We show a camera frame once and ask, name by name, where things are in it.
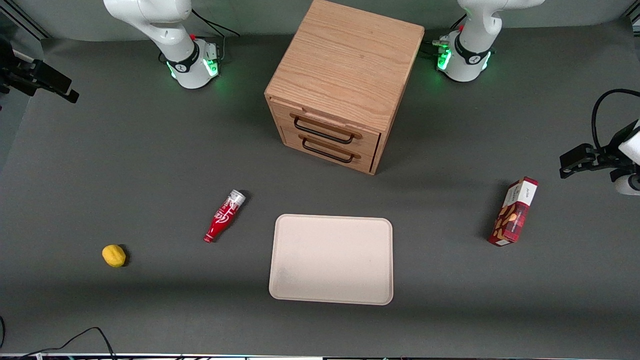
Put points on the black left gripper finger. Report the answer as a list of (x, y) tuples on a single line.
[(600, 166), (577, 156)]

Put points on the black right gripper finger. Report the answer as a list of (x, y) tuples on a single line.
[(55, 82), (22, 82)]

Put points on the wooden drawer with slide rail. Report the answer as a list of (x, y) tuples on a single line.
[(372, 141)]

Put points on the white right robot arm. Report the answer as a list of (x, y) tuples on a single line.
[(170, 30)]

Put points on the wooden drawer cabinet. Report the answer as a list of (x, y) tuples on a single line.
[(350, 55)]

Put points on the red cookie box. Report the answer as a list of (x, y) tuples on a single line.
[(512, 215)]

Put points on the yellow lemon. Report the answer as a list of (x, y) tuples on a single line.
[(114, 255)]

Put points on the red cola bottle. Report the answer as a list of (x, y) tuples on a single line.
[(222, 217)]

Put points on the beige plastic tray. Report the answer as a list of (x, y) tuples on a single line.
[(330, 260)]

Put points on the aluminium frame profile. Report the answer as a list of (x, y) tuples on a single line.
[(25, 20)]

